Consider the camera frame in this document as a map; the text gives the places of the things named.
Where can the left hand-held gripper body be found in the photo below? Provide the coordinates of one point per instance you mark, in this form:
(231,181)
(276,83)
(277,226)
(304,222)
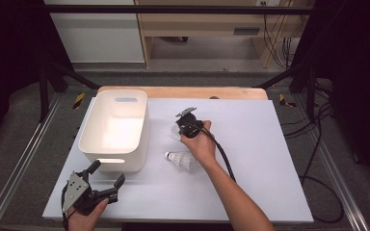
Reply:
(75,192)

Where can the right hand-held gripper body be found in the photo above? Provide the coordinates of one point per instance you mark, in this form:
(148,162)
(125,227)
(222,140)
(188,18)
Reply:
(189,126)

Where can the blue banded white shuttlecock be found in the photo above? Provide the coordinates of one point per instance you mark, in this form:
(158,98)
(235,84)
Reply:
(181,159)

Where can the white plastic storage bin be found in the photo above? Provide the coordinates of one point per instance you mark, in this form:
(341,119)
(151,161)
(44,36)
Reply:
(115,128)

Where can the person's right hand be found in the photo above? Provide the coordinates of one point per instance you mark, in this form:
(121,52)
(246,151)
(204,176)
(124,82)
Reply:
(202,147)

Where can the person's left hand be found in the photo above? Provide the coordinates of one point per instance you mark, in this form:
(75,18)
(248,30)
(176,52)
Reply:
(83,223)

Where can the wooden table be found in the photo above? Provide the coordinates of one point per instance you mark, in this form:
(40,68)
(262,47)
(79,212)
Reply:
(189,93)

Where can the yellow black tape strip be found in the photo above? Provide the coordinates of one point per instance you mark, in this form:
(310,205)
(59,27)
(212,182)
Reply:
(78,100)
(284,101)

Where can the white table mat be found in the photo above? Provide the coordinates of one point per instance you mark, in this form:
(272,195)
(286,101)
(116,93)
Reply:
(253,160)

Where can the black metal stand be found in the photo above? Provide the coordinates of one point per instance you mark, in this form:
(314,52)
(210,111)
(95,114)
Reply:
(311,93)
(43,93)

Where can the light wooden desk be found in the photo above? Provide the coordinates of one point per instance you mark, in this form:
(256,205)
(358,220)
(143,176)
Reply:
(205,24)

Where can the black horizontal bar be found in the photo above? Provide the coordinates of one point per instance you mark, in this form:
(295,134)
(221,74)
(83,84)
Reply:
(173,9)

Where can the white cabinet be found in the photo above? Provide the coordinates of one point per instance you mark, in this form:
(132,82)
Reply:
(99,38)

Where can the black curtain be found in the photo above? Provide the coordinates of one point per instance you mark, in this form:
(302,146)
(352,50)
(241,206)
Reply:
(356,64)
(9,48)

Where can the white power strip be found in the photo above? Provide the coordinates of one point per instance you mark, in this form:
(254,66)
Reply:
(268,2)

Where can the aluminium rail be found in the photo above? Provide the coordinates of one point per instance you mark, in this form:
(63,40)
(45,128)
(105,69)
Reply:
(13,179)
(340,179)

